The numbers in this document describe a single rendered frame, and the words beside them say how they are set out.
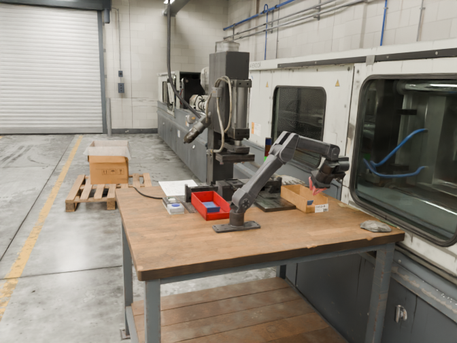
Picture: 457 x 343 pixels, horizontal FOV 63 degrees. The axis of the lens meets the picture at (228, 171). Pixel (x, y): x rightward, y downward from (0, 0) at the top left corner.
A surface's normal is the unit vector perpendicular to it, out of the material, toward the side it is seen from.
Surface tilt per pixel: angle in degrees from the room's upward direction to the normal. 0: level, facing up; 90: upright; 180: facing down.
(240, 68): 90
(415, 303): 90
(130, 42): 90
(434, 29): 90
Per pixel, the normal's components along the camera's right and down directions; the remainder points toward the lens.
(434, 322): -0.95, 0.04
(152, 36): 0.29, 0.23
